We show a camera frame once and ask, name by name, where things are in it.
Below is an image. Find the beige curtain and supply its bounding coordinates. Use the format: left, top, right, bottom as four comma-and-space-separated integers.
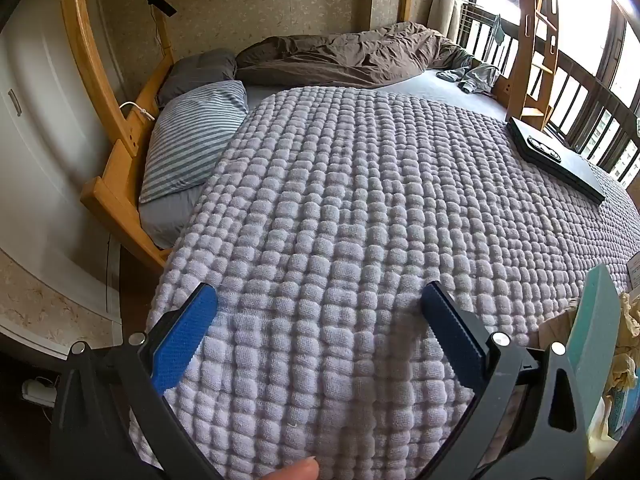
430, 0, 458, 41

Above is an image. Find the striped pillow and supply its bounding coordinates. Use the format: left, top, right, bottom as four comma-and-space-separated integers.
139, 80, 249, 205

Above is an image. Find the dark balcony railing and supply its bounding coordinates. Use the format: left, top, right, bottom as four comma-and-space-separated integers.
457, 2, 640, 186

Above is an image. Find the wooden ladder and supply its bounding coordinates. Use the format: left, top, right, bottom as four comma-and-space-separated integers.
505, 0, 561, 131

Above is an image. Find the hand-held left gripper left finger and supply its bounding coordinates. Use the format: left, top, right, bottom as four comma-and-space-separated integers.
50, 282, 221, 480

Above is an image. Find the lavender waffle blanket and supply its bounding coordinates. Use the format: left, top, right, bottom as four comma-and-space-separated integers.
127, 85, 640, 480

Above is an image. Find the grey pillow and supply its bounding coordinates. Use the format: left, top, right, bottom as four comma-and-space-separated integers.
157, 49, 238, 107

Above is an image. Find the wooden bed frame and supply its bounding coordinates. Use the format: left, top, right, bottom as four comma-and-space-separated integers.
59, 0, 418, 268

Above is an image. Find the brown duvet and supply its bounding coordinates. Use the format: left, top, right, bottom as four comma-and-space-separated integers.
235, 21, 473, 90

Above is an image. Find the light blue printed box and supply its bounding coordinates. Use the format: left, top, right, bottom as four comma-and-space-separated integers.
565, 264, 640, 441

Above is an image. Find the large paper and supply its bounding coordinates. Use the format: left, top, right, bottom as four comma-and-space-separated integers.
607, 292, 640, 391

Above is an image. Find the white charging cable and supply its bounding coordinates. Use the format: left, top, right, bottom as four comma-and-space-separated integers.
119, 101, 153, 122

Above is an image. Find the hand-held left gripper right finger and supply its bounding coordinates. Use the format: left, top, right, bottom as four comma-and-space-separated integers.
420, 280, 608, 480

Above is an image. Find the black flat case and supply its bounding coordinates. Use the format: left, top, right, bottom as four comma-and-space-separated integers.
506, 116, 607, 206

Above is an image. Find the person's left hand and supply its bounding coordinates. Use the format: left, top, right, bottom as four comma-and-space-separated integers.
264, 457, 321, 480

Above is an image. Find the grey garment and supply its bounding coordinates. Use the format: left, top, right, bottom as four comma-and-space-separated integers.
437, 57, 501, 93

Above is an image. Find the grey bedsheet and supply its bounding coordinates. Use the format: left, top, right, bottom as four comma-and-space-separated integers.
139, 67, 511, 250

